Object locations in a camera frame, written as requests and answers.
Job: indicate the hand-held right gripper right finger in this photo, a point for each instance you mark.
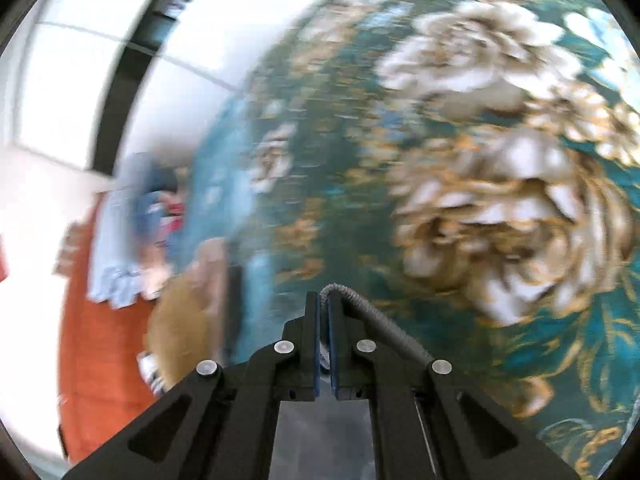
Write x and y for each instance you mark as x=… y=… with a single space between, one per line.
x=350 y=350

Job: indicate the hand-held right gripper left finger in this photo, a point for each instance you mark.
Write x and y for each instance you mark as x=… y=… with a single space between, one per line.
x=300 y=340

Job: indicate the grey fleece garment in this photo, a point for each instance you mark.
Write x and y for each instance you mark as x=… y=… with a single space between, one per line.
x=380 y=325

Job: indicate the beige garment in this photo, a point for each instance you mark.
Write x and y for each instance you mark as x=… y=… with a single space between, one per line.
x=212 y=270

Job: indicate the blue floral folded blanket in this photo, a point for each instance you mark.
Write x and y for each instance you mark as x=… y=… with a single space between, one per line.
x=150 y=210

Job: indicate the orange wooden headboard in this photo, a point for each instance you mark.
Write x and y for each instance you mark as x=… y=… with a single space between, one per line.
x=100 y=360

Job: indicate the light blue folded quilt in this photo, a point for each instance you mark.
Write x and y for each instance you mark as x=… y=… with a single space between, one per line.
x=112 y=260

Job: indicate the teal floral bedspread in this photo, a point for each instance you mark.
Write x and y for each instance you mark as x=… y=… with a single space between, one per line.
x=475 y=135

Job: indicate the white glossy wardrobe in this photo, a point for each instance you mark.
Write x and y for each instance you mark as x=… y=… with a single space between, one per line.
x=200 y=35

